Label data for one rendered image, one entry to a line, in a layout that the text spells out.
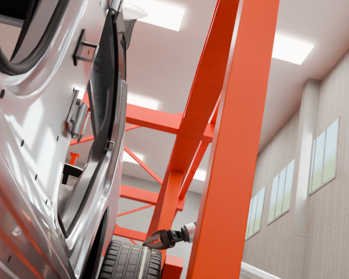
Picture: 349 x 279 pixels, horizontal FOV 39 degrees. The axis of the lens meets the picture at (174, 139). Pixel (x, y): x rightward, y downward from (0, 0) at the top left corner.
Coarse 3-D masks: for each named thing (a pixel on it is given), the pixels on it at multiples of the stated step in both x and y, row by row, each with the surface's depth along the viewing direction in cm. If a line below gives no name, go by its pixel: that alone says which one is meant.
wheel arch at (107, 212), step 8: (104, 216) 236; (104, 224) 241; (96, 232) 245; (104, 232) 244; (96, 240) 247; (104, 240) 247; (96, 248) 248; (96, 256) 249; (88, 264) 250; (96, 264) 250; (88, 272) 250; (96, 272) 250
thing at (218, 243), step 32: (256, 0) 213; (256, 32) 206; (256, 64) 200; (224, 96) 194; (256, 96) 194; (224, 128) 186; (256, 128) 188; (224, 160) 181; (224, 192) 176; (224, 224) 171; (192, 256) 172; (224, 256) 166
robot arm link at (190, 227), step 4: (188, 224) 232; (192, 224) 232; (188, 228) 230; (192, 228) 230; (188, 232) 229; (192, 232) 229; (188, 236) 230; (192, 236) 229; (188, 240) 232; (192, 240) 230
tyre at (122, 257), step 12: (108, 252) 200; (120, 252) 203; (132, 252) 204; (156, 252) 210; (108, 264) 194; (120, 264) 195; (132, 264) 196; (144, 264) 198; (156, 264) 200; (108, 276) 189; (120, 276) 190; (132, 276) 191; (144, 276) 193; (156, 276) 195
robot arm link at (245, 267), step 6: (246, 264) 241; (240, 270) 239; (246, 270) 239; (252, 270) 239; (258, 270) 240; (240, 276) 239; (246, 276) 238; (252, 276) 238; (258, 276) 238; (264, 276) 239; (270, 276) 240
